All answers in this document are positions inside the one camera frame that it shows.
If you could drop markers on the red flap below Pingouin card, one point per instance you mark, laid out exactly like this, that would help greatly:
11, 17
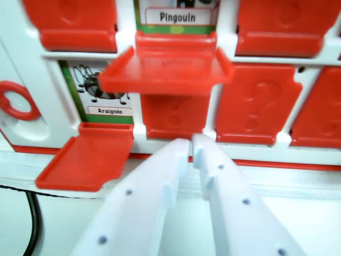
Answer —
165, 69

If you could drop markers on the red flap below Araignée card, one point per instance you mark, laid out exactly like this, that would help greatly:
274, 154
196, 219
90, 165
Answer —
85, 162

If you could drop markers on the Pingouin picture card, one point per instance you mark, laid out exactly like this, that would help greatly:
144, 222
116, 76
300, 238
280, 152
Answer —
177, 16

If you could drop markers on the red and white game board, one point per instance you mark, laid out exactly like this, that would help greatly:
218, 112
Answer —
53, 80

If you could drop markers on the Araignée picture card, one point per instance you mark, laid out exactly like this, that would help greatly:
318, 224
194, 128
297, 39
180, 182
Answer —
109, 110

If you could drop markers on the red question mark flap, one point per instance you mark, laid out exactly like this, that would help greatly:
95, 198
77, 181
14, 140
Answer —
255, 106
325, 114
80, 26
279, 29

